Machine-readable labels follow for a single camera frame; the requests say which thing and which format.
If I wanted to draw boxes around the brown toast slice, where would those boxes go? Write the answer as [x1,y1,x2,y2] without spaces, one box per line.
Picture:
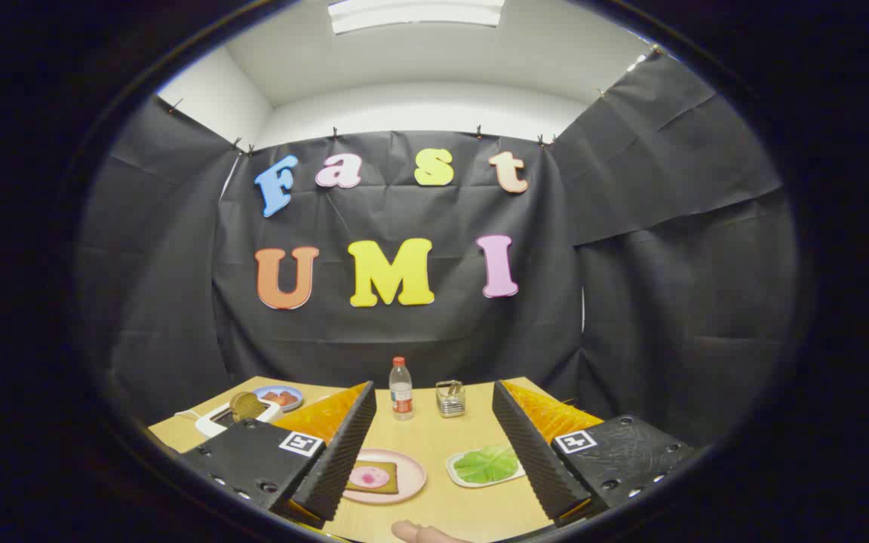
[346,462,399,495]

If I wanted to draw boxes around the white plate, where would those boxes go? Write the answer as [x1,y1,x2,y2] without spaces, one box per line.
[447,445,526,489]

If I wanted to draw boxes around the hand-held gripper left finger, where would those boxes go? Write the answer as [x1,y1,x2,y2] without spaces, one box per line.
[178,381,378,527]

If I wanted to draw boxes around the white toaster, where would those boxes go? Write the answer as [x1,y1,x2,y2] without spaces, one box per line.
[195,400,284,438]

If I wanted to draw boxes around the ceiling light panel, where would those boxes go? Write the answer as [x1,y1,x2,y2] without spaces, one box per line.
[327,0,505,35]

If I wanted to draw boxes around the clear plastic bottle red cap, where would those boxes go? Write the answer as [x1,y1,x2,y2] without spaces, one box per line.
[389,356,414,421]

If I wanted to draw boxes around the pink plate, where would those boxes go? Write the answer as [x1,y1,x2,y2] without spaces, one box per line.
[342,449,428,505]

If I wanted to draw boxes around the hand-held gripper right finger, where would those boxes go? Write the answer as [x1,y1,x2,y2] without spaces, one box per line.
[491,379,699,526]

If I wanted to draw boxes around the brown bread slice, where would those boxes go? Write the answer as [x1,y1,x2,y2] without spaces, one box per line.
[229,392,268,423]

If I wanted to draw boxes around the blue plate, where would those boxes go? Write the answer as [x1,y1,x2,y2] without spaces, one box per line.
[253,385,305,413]

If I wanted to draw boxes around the metal mesh holder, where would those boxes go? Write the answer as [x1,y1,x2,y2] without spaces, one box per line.
[435,380,467,418]

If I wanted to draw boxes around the green lettuce leaf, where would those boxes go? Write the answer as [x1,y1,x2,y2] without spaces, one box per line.
[453,445,520,484]

